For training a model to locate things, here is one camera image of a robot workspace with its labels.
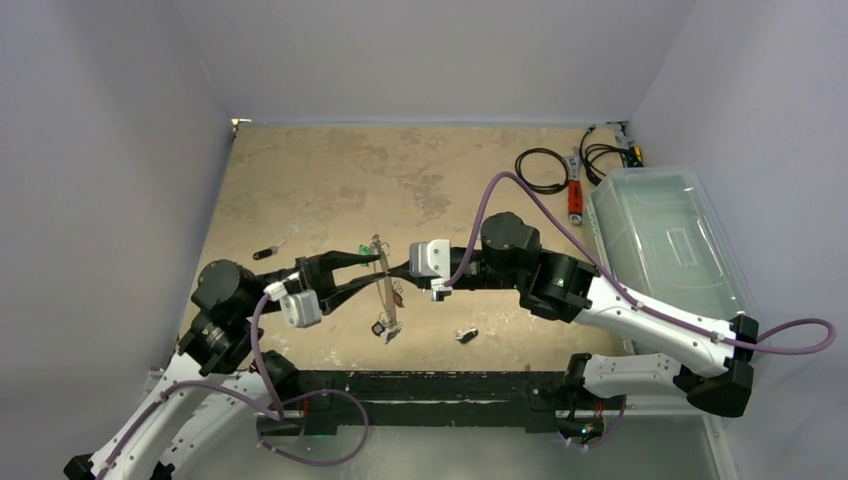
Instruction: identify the silver key holder strip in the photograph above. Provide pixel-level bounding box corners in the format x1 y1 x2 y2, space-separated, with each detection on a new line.
369 234 402 344

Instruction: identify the black key fob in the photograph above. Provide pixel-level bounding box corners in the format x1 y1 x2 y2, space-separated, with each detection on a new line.
454 328 479 344

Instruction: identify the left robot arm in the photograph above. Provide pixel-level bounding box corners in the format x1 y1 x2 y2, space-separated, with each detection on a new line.
63 251 387 479

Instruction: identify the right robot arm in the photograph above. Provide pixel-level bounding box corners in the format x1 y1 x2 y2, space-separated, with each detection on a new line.
389 212 759 418

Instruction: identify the red tagged key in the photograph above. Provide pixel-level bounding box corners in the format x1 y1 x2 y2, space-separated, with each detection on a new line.
392 281 405 309

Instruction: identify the clear plastic storage bin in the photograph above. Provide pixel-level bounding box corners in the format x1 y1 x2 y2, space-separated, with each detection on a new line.
583 167 761 320

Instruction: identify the yellow black connector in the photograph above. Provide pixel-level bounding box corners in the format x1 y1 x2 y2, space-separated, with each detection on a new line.
628 145 644 168

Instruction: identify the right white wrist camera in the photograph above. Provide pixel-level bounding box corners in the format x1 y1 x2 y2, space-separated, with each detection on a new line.
409 239 452 302

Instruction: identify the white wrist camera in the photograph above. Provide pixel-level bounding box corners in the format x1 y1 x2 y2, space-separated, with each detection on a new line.
409 239 452 302
264 282 323 328

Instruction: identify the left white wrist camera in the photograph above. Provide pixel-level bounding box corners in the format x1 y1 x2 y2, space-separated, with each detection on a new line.
264 282 323 328

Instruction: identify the coiled black cable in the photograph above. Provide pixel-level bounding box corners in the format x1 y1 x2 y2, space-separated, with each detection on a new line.
514 147 571 196

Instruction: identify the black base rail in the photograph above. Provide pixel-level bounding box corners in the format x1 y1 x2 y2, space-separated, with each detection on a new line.
238 369 631 439

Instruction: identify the orange handled tool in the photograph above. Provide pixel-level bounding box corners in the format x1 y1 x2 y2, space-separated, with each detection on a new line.
565 147 583 226

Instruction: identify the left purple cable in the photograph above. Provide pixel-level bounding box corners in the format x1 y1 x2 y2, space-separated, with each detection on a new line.
95 294 286 480

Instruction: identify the purple cable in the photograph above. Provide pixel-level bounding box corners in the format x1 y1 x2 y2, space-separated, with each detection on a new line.
443 171 837 356
95 294 286 480

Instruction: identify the black cable bundle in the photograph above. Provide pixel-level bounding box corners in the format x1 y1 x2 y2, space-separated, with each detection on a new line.
578 124 631 187

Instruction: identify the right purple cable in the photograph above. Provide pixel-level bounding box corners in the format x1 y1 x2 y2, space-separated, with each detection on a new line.
443 171 837 356

